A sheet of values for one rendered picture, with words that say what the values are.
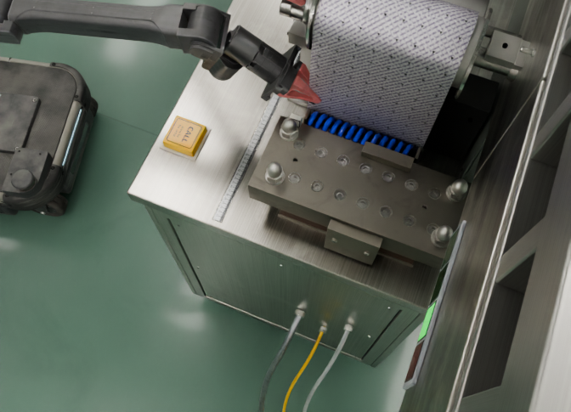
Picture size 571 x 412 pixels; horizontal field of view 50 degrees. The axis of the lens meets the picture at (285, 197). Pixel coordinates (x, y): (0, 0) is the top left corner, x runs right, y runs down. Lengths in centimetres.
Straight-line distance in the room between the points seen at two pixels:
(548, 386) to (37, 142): 196
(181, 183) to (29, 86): 115
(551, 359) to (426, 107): 70
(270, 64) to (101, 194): 133
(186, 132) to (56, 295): 109
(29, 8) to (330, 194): 63
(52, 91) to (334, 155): 136
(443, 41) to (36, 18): 70
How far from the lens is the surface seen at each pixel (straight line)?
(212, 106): 137
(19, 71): 240
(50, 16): 119
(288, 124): 114
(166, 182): 130
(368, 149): 115
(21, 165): 215
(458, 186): 113
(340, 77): 109
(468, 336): 66
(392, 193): 114
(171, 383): 211
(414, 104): 109
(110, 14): 115
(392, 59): 101
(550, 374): 45
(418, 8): 100
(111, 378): 215
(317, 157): 116
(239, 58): 112
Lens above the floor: 206
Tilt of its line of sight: 67 degrees down
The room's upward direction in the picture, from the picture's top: straight up
